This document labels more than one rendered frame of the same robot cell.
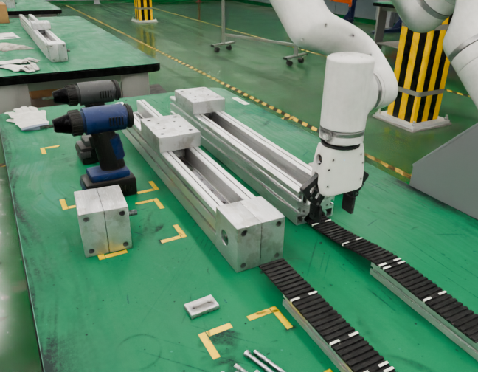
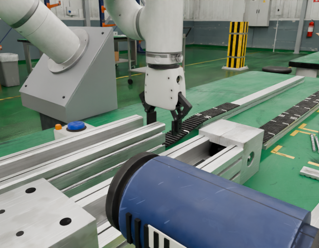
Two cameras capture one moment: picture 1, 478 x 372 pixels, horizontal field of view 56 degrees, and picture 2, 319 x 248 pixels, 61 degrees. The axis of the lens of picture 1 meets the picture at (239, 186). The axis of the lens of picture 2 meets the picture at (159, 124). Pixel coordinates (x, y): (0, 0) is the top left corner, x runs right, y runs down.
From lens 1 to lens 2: 1.14 m
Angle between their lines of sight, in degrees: 97
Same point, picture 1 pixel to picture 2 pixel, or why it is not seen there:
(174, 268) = (296, 202)
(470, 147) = (98, 69)
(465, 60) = (41, 17)
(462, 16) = not seen: outside the picture
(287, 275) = not seen: hidden behind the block
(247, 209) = (228, 131)
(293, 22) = not seen: outside the picture
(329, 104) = (180, 29)
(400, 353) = (255, 123)
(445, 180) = (91, 100)
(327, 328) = (278, 126)
